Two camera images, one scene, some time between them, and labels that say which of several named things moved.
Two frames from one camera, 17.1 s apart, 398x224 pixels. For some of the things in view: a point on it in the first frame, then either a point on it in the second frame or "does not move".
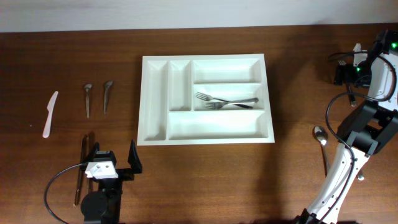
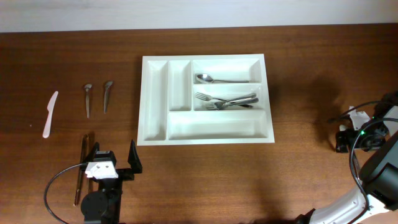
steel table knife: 84,157 does not move
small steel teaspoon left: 87,86 does not move
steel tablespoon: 321,136 -> 208,79
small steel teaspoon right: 107,86 does not move
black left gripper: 123,173 does not move
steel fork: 209,98 does not move
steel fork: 216,106 does not move
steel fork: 351,98 -> 220,104
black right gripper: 339,75 -> 342,140
